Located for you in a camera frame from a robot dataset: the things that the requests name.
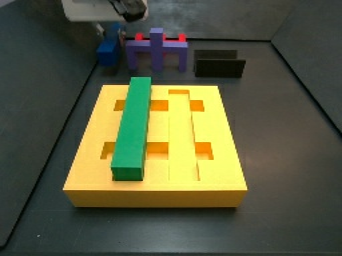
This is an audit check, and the red three-legged block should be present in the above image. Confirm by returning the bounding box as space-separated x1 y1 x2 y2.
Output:
135 33 187 42

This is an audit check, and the green long block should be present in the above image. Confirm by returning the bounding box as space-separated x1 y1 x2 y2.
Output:
111 77 151 181

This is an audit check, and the blue long block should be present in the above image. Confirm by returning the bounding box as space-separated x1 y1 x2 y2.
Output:
97 22 126 66

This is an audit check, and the yellow slotted board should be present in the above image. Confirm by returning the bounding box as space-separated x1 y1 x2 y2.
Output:
63 85 248 208

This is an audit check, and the purple three-legged block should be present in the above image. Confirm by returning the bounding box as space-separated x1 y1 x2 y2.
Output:
126 28 189 72

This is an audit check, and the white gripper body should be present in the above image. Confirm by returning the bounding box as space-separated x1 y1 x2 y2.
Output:
61 0 151 24

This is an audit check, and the black angled bracket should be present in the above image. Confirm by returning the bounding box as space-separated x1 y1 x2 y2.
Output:
194 50 246 78

